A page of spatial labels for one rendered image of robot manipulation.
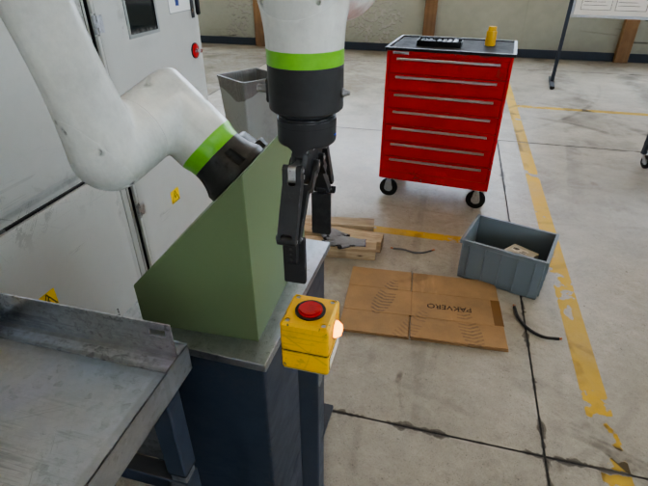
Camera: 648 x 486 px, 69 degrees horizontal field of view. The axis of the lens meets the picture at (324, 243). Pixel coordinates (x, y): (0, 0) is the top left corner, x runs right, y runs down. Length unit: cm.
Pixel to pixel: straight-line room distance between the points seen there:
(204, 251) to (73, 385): 28
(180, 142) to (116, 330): 36
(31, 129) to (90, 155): 60
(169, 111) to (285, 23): 42
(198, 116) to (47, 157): 64
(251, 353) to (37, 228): 78
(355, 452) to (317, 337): 98
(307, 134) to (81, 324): 49
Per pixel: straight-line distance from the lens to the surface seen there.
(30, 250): 147
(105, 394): 78
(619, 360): 227
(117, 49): 171
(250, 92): 342
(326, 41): 55
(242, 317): 91
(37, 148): 146
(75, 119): 83
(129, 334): 81
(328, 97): 57
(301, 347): 77
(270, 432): 108
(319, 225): 75
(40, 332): 93
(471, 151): 296
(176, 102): 94
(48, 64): 81
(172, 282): 93
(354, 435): 172
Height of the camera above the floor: 139
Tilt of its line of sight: 32 degrees down
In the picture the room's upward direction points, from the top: straight up
